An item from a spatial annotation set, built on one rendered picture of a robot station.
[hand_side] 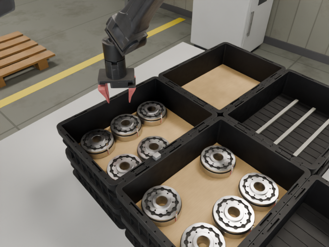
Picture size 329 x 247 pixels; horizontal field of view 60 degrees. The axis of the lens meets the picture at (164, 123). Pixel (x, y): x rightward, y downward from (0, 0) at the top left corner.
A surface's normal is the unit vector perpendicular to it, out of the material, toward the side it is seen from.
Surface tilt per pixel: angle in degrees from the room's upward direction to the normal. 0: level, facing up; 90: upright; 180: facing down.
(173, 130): 0
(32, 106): 0
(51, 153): 0
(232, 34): 90
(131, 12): 91
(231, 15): 90
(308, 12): 90
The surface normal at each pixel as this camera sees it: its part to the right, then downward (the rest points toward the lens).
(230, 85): 0.00, -0.74
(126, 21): -0.68, 0.51
